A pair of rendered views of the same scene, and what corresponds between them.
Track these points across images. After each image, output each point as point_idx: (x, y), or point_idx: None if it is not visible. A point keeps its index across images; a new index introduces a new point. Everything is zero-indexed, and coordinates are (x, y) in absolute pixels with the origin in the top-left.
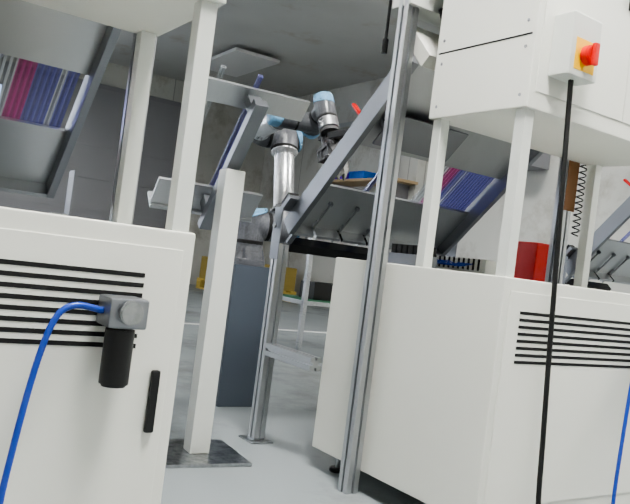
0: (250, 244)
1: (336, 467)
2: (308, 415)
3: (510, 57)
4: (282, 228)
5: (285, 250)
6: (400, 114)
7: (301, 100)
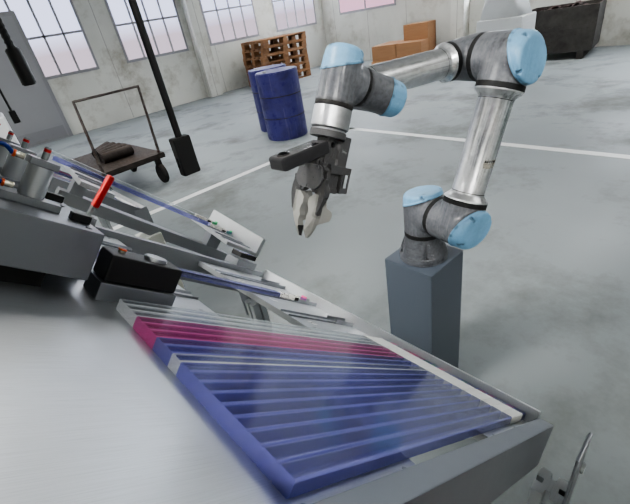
0: (407, 238)
1: None
2: (447, 448)
3: None
4: (436, 229)
5: (251, 310)
6: None
7: (76, 181)
